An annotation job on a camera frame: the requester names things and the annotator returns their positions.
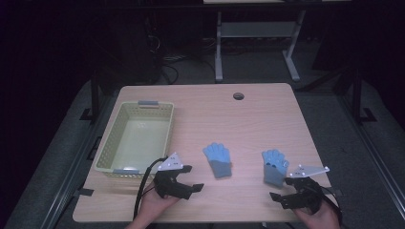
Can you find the blue grey knit glove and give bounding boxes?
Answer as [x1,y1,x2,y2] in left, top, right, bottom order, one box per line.
[202,142,233,179]

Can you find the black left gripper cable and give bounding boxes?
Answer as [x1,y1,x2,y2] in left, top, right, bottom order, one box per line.
[133,156,168,221]

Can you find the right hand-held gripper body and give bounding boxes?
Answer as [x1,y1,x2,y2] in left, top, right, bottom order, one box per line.
[288,164,330,215]

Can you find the metal floor rail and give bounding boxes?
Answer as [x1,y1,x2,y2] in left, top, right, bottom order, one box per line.
[337,94,405,220]
[39,94,120,229]

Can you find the black metal stand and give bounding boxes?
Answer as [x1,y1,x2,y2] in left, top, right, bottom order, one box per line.
[350,68,377,124]
[79,71,103,122]

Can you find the blue grey dotted glove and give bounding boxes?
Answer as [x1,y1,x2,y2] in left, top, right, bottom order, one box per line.
[261,149,290,188]

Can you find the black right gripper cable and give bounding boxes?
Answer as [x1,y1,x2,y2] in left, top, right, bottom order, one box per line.
[318,185,344,226]

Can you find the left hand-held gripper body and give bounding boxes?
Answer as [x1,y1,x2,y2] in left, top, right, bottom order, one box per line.
[153,152,192,200]

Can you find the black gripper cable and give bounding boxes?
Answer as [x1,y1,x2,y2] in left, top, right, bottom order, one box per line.
[318,185,344,226]
[133,156,168,221]

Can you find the floor cables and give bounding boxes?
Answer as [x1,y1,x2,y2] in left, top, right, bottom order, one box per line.
[147,34,218,85]

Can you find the white metal desk frame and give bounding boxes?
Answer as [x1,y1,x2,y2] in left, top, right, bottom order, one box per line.
[214,9,308,84]

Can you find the person's left hand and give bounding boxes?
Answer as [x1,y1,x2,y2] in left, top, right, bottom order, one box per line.
[137,190,181,223]

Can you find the cream plastic basket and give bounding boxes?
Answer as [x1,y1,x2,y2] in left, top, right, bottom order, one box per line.
[94,100,175,178]

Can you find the person's right hand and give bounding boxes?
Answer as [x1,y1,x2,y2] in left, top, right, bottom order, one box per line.
[292,202,341,229]

